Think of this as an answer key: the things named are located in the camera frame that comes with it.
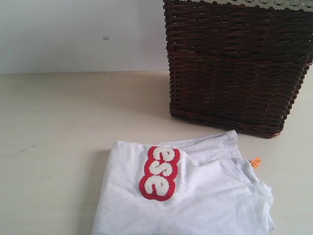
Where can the white shirt with red lettering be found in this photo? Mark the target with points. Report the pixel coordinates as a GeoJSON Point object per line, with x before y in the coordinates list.
{"type": "Point", "coordinates": [200, 186]}

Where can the brown wicker laundry basket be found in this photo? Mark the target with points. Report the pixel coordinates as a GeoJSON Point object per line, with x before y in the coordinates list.
{"type": "Point", "coordinates": [236, 66]}

